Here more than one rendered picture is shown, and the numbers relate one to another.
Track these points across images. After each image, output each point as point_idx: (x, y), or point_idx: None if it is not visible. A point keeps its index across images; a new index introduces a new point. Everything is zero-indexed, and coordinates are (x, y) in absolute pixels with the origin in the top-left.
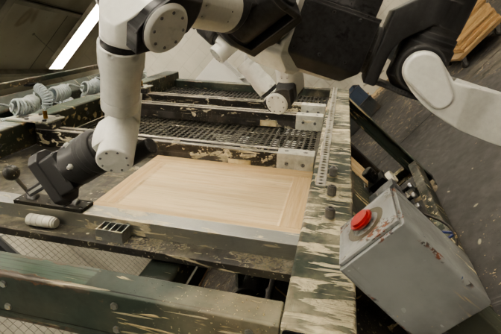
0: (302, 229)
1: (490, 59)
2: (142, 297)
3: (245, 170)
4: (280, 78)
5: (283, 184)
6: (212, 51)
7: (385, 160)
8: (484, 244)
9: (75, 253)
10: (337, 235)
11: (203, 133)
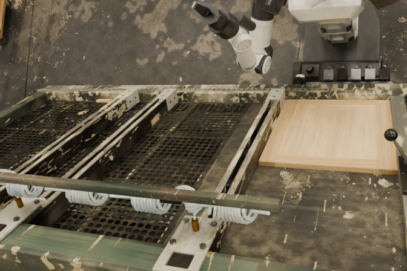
0: (389, 92)
1: (32, 28)
2: None
3: (289, 120)
4: (267, 43)
5: (311, 107)
6: (244, 41)
7: (26, 155)
8: (235, 119)
9: None
10: (389, 86)
11: (171, 153)
